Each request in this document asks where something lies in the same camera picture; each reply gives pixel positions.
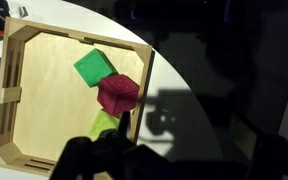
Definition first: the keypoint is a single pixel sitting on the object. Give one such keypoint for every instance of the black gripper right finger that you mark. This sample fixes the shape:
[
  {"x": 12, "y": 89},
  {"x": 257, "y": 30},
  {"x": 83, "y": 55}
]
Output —
[{"x": 117, "y": 138}]

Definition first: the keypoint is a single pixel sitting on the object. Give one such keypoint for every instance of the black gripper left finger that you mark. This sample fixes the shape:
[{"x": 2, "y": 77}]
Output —
[{"x": 72, "y": 164}]

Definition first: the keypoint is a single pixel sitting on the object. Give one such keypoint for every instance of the pink block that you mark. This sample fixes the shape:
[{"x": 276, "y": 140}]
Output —
[{"x": 117, "y": 94}]

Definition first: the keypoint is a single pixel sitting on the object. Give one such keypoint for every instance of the light green block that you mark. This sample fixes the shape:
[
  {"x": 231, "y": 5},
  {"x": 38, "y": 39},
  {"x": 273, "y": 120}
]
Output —
[{"x": 103, "y": 121}]

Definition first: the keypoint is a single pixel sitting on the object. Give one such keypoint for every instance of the wooden crate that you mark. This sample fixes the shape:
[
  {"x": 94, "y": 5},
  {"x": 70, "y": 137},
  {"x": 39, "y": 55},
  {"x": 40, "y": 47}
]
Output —
[{"x": 43, "y": 100}]

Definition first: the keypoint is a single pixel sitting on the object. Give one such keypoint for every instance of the dark green block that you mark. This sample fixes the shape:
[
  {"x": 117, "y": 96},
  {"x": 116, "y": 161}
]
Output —
[{"x": 94, "y": 66}]

